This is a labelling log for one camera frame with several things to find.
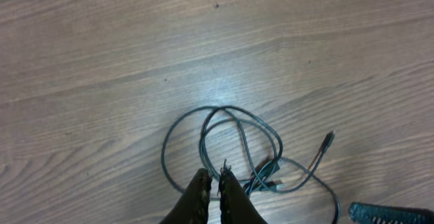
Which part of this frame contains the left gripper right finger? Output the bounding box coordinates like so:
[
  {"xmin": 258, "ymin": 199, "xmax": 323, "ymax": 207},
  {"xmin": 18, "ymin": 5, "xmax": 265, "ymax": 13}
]
[{"xmin": 218, "ymin": 166, "xmax": 267, "ymax": 224}]

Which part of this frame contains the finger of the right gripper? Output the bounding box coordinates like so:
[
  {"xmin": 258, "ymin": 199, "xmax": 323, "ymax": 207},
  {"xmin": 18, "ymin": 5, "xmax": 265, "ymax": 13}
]
[{"xmin": 349, "ymin": 202, "xmax": 433, "ymax": 224}]

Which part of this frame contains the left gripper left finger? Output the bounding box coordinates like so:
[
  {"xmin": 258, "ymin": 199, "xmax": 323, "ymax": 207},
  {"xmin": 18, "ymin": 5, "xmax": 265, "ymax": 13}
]
[{"xmin": 160, "ymin": 168, "xmax": 212, "ymax": 224}]

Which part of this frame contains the black cable with silver plug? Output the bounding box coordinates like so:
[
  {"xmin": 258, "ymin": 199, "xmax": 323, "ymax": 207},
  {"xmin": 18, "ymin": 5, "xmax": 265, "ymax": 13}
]
[{"xmin": 198, "ymin": 105, "xmax": 285, "ymax": 198}]

